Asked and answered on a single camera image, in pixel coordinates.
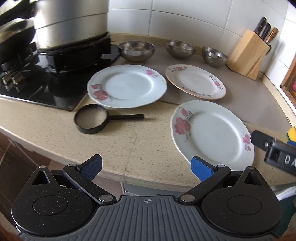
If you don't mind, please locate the black riveted knife handle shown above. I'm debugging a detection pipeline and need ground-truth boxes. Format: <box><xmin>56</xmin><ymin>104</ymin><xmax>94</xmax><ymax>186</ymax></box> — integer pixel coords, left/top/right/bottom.
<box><xmin>254</xmin><ymin>16</ymin><xmax>267</xmax><ymax>35</ymax></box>

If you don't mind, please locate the small orange-rimmed floral plate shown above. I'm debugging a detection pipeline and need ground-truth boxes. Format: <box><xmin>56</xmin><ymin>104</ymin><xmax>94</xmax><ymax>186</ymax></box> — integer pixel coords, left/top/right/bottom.
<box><xmin>165</xmin><ymin>64</ymin><xmax>226</xmax><ymax>100</ymax></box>

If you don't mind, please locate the yellow green sponge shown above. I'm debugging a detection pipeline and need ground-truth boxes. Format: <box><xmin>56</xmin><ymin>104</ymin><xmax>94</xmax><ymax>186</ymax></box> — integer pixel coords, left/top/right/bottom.
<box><xmin>287</xmin><ymin>126</ymin><xmax>296</xmax><ymax>146</ymax></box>

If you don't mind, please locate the large aluminium pot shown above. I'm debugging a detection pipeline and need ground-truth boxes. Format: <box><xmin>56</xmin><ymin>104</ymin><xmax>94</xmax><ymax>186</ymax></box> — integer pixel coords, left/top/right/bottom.
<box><xmin>0</xmin><ymin>0</ymin><xmax>110</xmax><ymax>50</ymax></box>

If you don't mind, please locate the brown wooden knife handle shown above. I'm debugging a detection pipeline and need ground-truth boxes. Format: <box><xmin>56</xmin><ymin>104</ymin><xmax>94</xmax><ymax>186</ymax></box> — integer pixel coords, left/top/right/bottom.
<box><xmin>265</xmin><ymin>27</ymin><xmax>279</xmax><ymax>44</ymax></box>

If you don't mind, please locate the black gas stove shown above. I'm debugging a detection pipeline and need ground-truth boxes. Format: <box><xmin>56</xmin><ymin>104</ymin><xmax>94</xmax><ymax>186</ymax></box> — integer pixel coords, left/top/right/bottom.
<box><xmin>1</xmin><ymin>33</ymin><xmax>119</xmax><ymax>111</ymax></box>

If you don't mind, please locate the wooden knife block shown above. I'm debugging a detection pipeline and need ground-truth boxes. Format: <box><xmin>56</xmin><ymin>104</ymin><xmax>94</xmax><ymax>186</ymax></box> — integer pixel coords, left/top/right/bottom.
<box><xmin>226</xmin><ymin>30</ymin><xmax>271</xmax><ymax>81</ymax></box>

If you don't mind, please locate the black magnifying glass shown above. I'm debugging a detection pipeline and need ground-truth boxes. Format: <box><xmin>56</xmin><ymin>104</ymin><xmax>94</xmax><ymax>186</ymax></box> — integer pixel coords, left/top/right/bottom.
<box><xmin>74</xmin><ymin>104</ymin><xmax>144</xmax><ymax>135</ymax></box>

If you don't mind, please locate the large white floral plate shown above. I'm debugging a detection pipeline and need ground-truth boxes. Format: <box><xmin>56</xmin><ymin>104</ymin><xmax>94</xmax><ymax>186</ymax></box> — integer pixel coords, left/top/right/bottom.
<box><xmin>87</xmin><ymin>64</ymin><xmax>168</xmax><ymax>109</ymax></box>
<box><xmin>170</xmin><ymin>100</ymin><xmax>255</xmax><ymax>171</ymax></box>

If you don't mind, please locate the steel bowl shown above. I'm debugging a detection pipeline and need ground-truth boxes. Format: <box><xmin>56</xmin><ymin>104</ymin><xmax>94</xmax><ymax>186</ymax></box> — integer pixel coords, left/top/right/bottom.
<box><xmin>165</xmin><ymin>40</ymin><xmax>196</xmax><ymax>59</ymax></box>
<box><xmin>117</xmin><ymin>41</ymin><xmax>156</xmax><ymax>63</ymax></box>
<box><xmin>202</xmin><ymin>47</ymin><xmax>228</xmax><ymax>68</ymax></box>

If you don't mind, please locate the black ribbed knife handle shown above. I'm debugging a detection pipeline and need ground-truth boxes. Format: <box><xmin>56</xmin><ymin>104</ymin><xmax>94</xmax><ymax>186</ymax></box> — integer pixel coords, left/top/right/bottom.
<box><xmin>259</xmin><ymin>22</ymin><xmax>271</xmax><ymax>40</ymax></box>

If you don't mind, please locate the wooden window frame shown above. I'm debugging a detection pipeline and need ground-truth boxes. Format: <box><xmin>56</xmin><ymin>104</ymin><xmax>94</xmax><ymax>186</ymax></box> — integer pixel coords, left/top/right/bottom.
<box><xmin>280</xmin><ymin>57</ymin><xmax>296</xmax><ymax>107</ymax></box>

